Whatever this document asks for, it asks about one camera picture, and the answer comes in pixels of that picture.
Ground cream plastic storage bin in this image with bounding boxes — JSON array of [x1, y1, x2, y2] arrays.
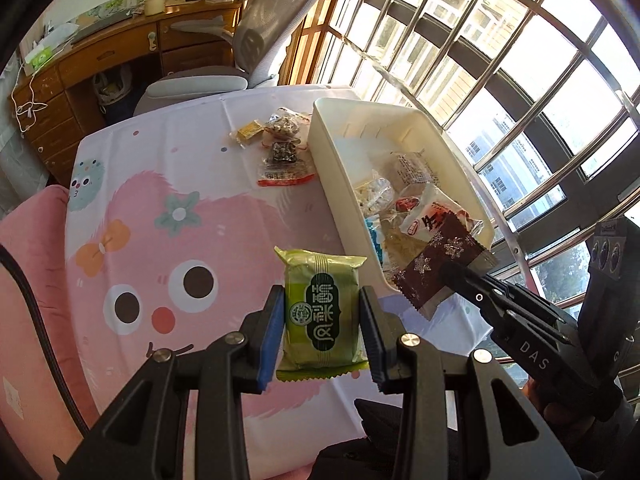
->
[[306, 97, 497, 295]]

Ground green pastry packet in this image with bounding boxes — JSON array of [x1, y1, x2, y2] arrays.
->
[[274, 246, 371, 382]]

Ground grey mesh office chair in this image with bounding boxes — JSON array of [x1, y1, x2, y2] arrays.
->
[[132, 0, 341, 116]]

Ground metal window grille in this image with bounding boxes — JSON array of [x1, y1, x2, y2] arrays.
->
[[280, 0, 640, 401]]

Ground green tissue pack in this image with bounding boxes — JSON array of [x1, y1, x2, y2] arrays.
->
[[24, 46, 55, 73]]

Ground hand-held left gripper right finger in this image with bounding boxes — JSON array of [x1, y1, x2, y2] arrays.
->
[[359, 286, 581, 480]]

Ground wooden desk with drawers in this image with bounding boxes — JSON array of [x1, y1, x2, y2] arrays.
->
[[10, 0, 243, 186]]

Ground small yellow snack packet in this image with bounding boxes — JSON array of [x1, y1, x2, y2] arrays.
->
[[230, 120, 266, 148]]

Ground white papers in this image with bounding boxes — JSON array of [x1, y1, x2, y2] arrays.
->
[[32, 22, 83, 53]]

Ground dark brown snowflake packet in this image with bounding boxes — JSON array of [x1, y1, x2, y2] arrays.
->
[[391, 210, 498, 321]]

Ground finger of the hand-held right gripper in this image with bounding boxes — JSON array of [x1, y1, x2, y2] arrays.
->
[[482, 275, 581, 343], [440, 261, 598, 396]]

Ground person's right forearm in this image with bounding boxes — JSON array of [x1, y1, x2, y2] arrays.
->
[[565, 400, 640, 480]]

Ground clear packet of nut snack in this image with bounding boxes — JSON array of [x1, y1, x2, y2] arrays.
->
[[262, 107, 312, 153]]

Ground white charger cable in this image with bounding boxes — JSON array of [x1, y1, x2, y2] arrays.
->
[[12, 67, 51, 133]]

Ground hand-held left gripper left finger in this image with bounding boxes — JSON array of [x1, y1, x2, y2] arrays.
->
[[52, 285, 286, 480]]

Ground blue snack packet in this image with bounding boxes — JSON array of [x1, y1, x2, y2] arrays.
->
[[364, 215, 390, 267]]

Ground trash bin with plastic bag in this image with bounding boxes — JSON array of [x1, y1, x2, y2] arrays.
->
[[90, 67, 133, 126]]

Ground cartoon printed pink tablecloth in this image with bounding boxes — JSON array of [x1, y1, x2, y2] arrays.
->
[[64, 85, 496, 461]]

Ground dark keyboard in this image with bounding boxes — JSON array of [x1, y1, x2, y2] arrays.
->
[[70, 12, 133, 41]]

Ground red and white snack packet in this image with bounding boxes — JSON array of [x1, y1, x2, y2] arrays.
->
[[400, 182, 483, 241]]

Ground yellowish snack clear packet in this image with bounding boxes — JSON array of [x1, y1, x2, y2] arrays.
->
[[381, 220, 426, 281]]

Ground clear packet of white snack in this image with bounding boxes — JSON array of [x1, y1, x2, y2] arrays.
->
[[352, 170, 396, 213]]

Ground white lace furniture cover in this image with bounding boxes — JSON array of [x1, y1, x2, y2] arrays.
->
[[0, 65, 51, 221]]

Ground person's right hand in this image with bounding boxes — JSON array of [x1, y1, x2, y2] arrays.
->
[[522, 375, 606, 436]]

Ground clear packet with red strip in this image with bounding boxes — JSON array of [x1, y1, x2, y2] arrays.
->
[[257, 141, 317, 188]]

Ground black cable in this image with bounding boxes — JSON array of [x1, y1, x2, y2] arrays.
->
[[0, 245, 93, 438]]

